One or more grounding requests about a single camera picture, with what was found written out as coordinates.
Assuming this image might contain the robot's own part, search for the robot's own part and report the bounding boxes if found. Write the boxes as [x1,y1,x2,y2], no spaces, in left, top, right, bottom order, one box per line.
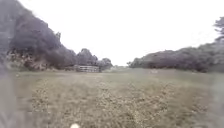
[69,123,81,128]

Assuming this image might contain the wood of dark trees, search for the wood of dark trees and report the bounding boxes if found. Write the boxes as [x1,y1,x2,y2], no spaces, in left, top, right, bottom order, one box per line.
[0,0,114,72]

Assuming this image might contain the low grey building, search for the low grey building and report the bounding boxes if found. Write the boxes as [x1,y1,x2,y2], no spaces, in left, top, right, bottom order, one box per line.
[75,64,101,73]

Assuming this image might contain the green grass field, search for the green grass field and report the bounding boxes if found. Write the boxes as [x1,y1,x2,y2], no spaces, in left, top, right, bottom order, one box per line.
[0,67,224,128]

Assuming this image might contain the row of dark bushes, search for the row of dark bushes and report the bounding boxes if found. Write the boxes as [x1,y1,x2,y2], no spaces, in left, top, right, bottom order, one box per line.
[127,16,224,74]

